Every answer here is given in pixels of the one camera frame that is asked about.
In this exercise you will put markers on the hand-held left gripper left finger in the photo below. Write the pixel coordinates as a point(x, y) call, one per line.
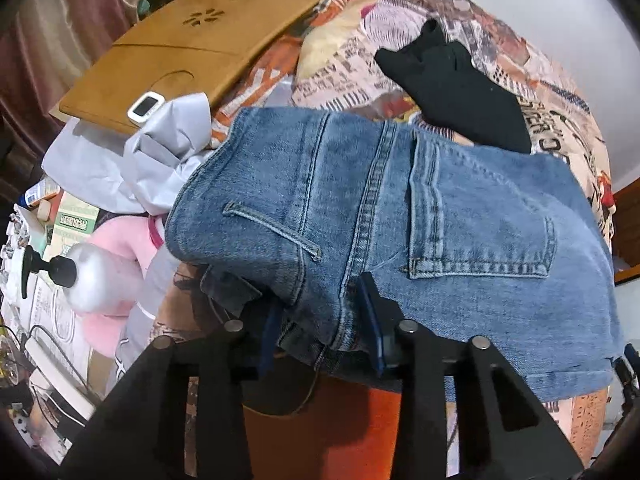
point(269, 345)

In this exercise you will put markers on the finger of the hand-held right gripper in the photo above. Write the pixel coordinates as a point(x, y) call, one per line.
point(629, 367)

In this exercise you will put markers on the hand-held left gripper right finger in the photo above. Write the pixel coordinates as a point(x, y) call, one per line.
point(372, 320)

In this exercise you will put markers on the blue denim pants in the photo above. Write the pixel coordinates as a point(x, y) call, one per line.
point(325, 185)

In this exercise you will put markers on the brown wooden furniture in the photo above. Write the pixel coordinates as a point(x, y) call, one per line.
point(627, 220)

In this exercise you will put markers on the pink garment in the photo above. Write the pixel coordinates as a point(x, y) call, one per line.
point(120, 240)

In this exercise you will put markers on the translucent pump bottle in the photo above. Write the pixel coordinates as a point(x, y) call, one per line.
point(100, 275)

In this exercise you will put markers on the light grey cloth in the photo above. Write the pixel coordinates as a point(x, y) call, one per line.
point(150, 170)

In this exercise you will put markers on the green carton box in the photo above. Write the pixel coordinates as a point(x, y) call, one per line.
point(75, 220)

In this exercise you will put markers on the printed blanket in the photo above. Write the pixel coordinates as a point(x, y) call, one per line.
point(350, 75)

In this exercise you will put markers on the black cloth garment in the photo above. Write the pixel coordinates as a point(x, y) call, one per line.
point(450, 80)

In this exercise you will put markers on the white digital timer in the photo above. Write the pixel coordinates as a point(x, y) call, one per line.
point(145, 106)

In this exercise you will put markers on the small white bottle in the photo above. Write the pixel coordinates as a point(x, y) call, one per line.
point(42, 192)

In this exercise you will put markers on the brown wooden lap board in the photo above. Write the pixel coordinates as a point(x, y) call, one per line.
point(175, 55)

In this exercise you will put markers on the pink striped curtain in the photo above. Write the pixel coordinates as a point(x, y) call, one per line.
point(60, 35)

